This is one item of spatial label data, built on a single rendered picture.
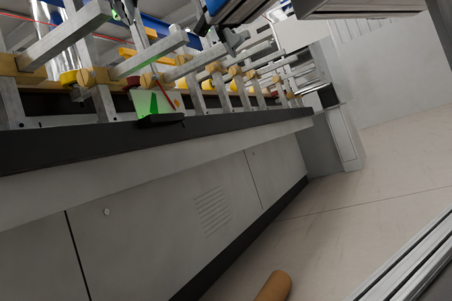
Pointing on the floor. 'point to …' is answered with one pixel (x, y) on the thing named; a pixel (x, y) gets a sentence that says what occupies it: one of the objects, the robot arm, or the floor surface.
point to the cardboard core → (275, 287)
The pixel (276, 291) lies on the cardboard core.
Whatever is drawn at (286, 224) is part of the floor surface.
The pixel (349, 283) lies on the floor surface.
